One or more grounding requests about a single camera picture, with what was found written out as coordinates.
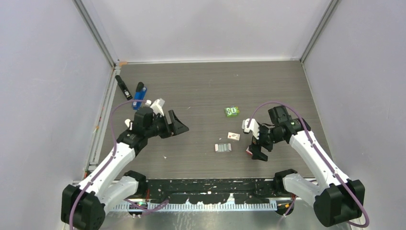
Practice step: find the green owl eraser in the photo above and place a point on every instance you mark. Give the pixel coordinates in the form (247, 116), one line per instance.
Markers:
(231, 111)

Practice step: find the slotted cable duct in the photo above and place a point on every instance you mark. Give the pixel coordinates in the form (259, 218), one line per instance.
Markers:
(228, 206)

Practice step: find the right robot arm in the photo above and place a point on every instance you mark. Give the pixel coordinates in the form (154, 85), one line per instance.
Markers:
(334, 197)

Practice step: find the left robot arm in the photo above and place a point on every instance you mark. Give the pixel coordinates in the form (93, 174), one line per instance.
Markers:
(85, 205)

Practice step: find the blue stapler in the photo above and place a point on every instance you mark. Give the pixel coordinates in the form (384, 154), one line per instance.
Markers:
(140, 92)

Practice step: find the black stapler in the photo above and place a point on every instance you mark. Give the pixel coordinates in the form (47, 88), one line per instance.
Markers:
(123, 87)

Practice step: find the white staple box sleeve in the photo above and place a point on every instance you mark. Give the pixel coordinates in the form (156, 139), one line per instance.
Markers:
(233, 136)

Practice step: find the white stapler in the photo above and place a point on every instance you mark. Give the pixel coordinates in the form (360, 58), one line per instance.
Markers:
(128, 123)

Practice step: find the lower open staple tray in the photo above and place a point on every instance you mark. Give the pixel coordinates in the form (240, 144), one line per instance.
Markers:
(224, 147)

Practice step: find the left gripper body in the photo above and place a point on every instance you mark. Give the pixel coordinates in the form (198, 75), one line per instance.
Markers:
(159, 127)

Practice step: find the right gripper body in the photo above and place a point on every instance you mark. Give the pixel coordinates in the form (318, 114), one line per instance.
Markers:
(268, 136)

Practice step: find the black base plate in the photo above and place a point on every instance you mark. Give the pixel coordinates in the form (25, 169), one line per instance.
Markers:
(211, 191)

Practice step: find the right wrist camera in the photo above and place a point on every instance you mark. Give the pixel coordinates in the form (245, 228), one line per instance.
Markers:
(251, 126)

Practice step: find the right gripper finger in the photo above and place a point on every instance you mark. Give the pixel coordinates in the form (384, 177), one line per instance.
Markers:
(255, 144)
(257, 154)

